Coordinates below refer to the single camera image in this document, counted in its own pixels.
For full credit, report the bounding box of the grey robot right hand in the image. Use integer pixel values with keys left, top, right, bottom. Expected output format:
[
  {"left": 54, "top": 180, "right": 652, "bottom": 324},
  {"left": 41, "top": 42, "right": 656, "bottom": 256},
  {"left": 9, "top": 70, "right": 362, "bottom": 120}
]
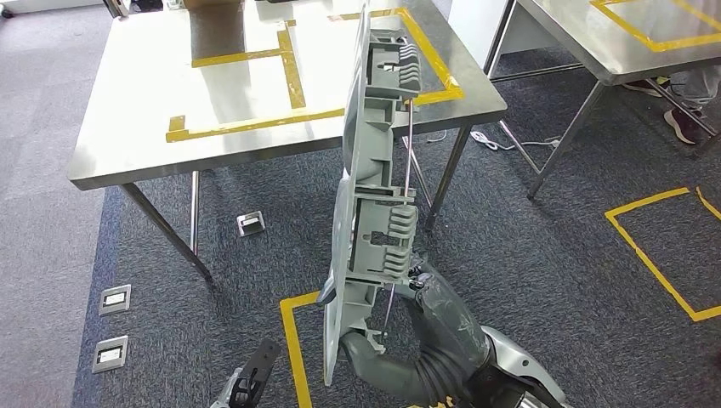
[{"left": 340, "top": 256, "right": 493, "bottom": 405}]

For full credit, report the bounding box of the grey plastic wheel cover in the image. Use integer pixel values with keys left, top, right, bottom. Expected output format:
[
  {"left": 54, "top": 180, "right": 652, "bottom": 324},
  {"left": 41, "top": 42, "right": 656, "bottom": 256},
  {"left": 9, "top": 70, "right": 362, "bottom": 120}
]
[{"left": 316, "top": 3, "right": 423, "bottom": 388}]

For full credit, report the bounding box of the steel workbench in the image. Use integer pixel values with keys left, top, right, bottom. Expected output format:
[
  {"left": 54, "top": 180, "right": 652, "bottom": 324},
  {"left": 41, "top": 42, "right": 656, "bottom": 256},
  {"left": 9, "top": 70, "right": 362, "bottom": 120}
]
[
  {"left": 483, "top": 0, "right": 721, "bottom": 201},
  {"left": 67, "top": 0, "right": 508, "bottom": 283}
]

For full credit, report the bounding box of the yellow tape square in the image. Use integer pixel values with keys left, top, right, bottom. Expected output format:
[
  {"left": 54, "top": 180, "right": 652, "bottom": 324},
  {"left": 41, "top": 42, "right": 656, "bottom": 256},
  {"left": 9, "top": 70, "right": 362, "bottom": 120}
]
[
  {"left": 604, "top": 186, "right": 721, "bottom": 323},
  {"left": 280, "top": 291, "right": 458, "bottom": 408}
]

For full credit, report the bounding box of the steel floor socket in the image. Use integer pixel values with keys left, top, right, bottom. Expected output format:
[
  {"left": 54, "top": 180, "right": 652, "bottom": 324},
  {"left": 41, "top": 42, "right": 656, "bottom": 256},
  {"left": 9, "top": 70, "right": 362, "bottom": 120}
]
[
  {"left": 91, "top": 336, "right": 129, "bottom": 375},
  {"left": 99, "top": 284, "right": 133, "bottom": 316},
  {"left": 236, "top": 211, "right": 267, "bottom": 238}
]

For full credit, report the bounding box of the person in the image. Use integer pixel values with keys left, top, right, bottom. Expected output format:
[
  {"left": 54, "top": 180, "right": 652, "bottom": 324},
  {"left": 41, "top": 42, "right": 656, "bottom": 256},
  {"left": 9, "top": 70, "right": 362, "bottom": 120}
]
[{"left": 622, "top": 65, "right": 721, "bottom": 146}]

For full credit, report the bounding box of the white power strip cable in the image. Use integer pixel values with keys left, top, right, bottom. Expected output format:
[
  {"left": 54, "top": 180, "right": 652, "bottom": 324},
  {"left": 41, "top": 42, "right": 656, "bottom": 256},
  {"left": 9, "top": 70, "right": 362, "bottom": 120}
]
[{"left": 425, "top": 129, "right": 563, "bottom": 152}]

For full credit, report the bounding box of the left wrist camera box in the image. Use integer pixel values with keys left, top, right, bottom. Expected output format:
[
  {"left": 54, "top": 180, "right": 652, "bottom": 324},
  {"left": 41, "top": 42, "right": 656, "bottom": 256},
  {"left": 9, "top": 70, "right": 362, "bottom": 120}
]
[{"left": 228, "top": 337, "right": 283, "bottom": 408}]

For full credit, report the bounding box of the yellow tape frame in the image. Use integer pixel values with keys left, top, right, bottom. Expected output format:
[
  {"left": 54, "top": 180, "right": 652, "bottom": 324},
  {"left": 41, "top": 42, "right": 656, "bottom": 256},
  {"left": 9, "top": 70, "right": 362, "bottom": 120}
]
[{"left": 166, "top": 6, "right": 466, "bottom": 143}]

